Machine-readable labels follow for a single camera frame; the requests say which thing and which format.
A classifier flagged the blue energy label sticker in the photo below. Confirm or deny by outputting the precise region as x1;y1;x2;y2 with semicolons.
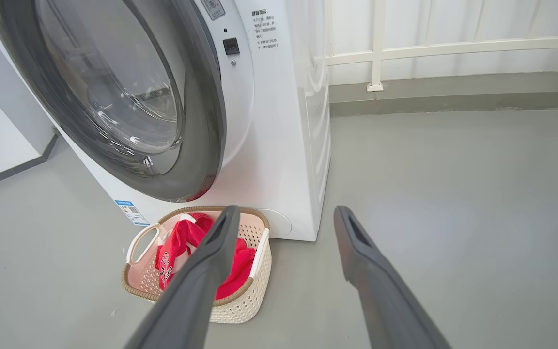
115;200;150;227

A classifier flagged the printed text notice sticker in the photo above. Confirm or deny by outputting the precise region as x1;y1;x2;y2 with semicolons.
251;9;279;50

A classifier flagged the red and white jersey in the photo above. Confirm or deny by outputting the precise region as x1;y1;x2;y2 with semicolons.
155;213;256;300

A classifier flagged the dark washing machine door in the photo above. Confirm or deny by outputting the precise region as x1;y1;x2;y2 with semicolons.
0;0;226;203

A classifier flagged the cream laundry basket brown rim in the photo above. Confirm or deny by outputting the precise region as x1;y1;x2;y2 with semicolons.
121;206;272;324

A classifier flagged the round white filter cover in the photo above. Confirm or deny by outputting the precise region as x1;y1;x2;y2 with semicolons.
259;208;293;238

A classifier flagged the grey square warning sticker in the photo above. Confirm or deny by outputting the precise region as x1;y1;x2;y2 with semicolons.
201;0;226;20

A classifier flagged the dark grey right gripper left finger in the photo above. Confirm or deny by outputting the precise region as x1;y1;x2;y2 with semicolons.
124;205;241;349

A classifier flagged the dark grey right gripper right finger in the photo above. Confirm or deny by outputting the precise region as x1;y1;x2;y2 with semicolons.
333;206;451;349

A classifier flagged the white metal railing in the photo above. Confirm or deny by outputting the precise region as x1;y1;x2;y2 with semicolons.
325;0;558;92

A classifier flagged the white front-load washing machine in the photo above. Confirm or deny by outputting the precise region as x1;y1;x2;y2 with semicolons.
0;0;332;242

